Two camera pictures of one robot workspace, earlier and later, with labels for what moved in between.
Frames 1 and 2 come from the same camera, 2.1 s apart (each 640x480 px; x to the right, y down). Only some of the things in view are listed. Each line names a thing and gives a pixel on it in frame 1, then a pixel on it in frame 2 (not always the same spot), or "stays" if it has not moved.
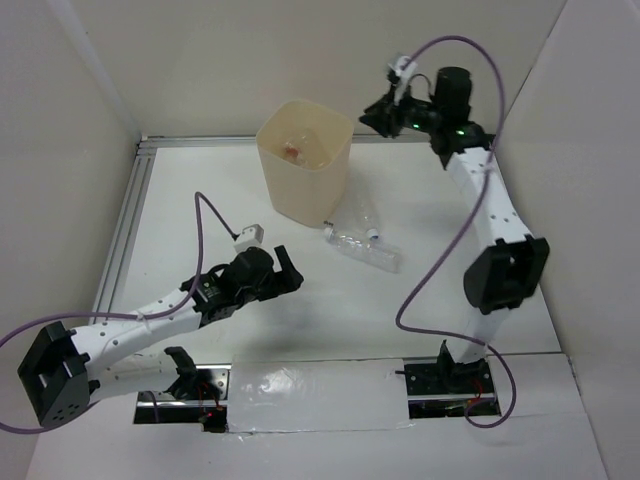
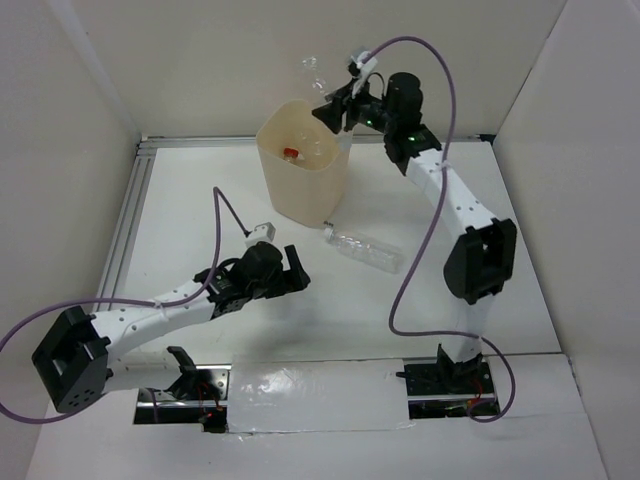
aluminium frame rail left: x=145 y=160 stays
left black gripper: x=285 y=280 stays
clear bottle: x=381 y=256 stays
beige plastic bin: x=305 y=148 stays
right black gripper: x=377 y=115 -> x=331 y=114
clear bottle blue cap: x=357 y=243 -> x=316 y=78
